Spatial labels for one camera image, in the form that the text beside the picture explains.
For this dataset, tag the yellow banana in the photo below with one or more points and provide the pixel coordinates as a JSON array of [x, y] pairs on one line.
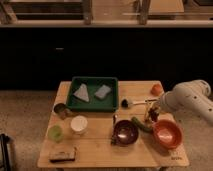
[[149, 105]]

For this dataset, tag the white cup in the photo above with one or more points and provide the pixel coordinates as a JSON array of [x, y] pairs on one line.
[[79, 124]]

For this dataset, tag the white handled dish brush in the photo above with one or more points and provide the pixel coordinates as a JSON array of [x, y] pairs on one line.
[[128, 103]]

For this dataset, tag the orange fruit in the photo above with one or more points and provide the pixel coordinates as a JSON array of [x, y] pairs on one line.
[[156, 90]]

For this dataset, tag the black object at left edge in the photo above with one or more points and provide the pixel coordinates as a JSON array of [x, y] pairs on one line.
[[4, 155]]

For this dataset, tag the small metal cup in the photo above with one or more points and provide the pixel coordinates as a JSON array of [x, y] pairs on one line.
[[61, 110]]

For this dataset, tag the green plastic tray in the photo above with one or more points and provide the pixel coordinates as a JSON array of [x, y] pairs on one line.
[[109, 103]]

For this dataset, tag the green plastic cup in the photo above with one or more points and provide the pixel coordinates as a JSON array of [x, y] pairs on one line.
[[55, 133]]

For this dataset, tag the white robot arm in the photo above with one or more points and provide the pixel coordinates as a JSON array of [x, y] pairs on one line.
[[191, 95]]

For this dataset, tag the dark purple bowl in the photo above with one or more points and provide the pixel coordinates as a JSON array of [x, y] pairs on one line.
[[125, 133]]

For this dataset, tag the grey rectangular sponge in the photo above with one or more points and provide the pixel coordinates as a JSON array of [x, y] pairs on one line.
[[102, 92]]

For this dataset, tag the wooden shelf frame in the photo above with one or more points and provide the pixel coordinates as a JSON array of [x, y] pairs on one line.
[[107, 13]]

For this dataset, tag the green cucumber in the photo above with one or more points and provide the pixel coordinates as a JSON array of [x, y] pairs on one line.
[[140, 125]]

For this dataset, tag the wooden table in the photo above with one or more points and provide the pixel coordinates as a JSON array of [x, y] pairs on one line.
[[94, 149]]

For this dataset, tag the red bowl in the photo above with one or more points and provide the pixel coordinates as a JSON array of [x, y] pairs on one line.
[[167, 133]]

